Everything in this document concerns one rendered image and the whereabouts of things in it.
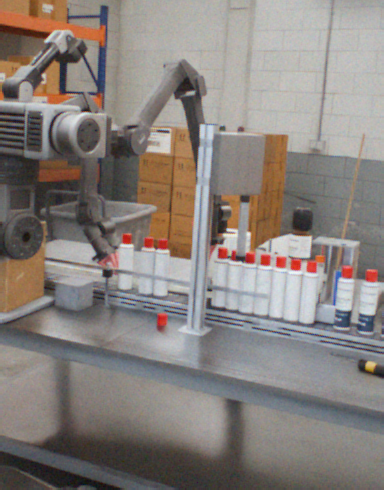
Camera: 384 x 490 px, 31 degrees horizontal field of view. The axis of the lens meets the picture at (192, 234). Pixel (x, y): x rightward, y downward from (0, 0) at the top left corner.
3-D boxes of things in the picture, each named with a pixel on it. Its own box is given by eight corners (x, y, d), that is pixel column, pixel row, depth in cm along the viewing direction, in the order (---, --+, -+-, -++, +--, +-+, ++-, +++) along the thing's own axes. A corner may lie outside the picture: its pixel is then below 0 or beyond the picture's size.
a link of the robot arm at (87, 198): (76, 114, 268) (96, 106, 261) (87, 119, 272) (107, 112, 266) (70, 221, 256) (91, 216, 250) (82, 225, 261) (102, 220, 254)
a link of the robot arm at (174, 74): (165, 53, 230) (189, 48, 225) (183, 86, 239) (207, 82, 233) (101, 143, 206) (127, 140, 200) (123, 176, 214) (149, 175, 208)
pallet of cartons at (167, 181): (281, 283, 659) (295, 134, 635) (243, 300, 588) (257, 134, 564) (173, 262, 717) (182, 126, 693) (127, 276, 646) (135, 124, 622)
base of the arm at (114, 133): (84, 155, 200) (85, 112, 198) (103, 154, 207) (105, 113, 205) (106, 157, 196) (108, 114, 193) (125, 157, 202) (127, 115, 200)
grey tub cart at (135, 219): (83, 294, 574) (87, 178, 558) (155, 305, 557) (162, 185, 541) (28, 323, 490) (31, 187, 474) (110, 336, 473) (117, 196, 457)
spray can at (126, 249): (134, 288, 257) (137, 233, 253) (127, 291, 252) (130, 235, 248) (121, 286, 258) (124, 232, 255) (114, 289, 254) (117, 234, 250)
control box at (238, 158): (261, 195, 224) (266, 135, 221) (217, 195, 215) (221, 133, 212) (243, 190, 233) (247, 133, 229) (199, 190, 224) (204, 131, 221)
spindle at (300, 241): (310, 275, 292) (317, 207, 287) (304, 279, 284) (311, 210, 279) (289, 272, 296) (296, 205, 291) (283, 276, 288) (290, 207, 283)
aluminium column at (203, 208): (204, 329, 230) (219, 124, 218) (198, 333, 226) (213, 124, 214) (191, 327, 232) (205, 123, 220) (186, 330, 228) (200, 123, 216)
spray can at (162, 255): (169, 295, 251) (173, 239, 247) (163, 298, 246) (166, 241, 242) (156, 292, 253) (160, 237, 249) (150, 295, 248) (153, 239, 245)
